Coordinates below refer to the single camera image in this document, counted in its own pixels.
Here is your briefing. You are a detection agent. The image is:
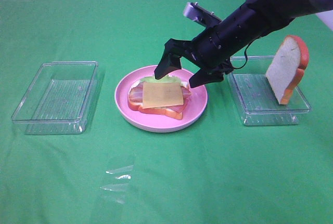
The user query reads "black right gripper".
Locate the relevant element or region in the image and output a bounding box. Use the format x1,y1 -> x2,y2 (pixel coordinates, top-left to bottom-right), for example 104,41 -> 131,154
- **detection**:
154,25 -> 234,88

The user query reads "green lettuce leaf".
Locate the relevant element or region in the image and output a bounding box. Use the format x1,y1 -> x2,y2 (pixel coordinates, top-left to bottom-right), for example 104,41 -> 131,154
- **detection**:
139,75 -> 182,84

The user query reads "straight ham strip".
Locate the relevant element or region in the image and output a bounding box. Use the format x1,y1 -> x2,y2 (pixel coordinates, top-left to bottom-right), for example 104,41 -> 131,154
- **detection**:
168,98 -> 188,113

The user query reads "yellow cheese slice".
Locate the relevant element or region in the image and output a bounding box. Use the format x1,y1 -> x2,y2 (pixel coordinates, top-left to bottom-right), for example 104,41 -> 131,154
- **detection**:
143,82 -> 184,109

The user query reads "bread slice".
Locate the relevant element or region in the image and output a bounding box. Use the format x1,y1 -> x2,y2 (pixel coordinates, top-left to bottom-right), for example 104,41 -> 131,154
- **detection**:
265,35 -> 310,105
127,80 -> 190,121

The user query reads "curved bacon strip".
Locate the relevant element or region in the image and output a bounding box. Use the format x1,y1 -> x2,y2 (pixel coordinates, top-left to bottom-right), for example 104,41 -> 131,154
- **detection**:
129,83 -> 191,103

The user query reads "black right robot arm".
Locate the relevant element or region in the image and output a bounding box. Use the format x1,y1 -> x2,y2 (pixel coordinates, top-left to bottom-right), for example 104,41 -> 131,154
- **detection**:
154,0 -> 332,88

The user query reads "pink round plate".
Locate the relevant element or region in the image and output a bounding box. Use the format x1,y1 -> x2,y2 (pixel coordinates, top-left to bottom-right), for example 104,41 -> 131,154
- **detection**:
114,65 -> 208,133

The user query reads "right clear plastic container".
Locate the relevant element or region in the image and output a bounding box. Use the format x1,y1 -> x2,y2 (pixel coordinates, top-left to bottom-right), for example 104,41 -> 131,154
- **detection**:
227,56 -> 312,126

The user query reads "clear plastic container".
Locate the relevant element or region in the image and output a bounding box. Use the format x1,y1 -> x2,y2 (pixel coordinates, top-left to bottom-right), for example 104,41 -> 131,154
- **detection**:
227,56 -> 312,126
11,61 -> 98,135

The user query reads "left clear plastic container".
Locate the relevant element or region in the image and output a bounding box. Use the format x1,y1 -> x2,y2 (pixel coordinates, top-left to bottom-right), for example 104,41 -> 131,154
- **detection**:
11,61 -> 98,135

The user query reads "clear plastic film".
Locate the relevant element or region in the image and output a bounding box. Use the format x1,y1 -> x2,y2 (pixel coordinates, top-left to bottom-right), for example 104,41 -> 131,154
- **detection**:
99,155 -> 135,205

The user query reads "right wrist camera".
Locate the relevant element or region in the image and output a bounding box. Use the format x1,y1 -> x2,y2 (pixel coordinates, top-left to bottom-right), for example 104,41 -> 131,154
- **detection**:
183,2 -> 222,28

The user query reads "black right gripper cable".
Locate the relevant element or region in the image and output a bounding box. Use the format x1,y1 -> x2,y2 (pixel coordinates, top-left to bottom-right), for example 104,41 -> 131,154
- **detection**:
230,35 -> 262,69

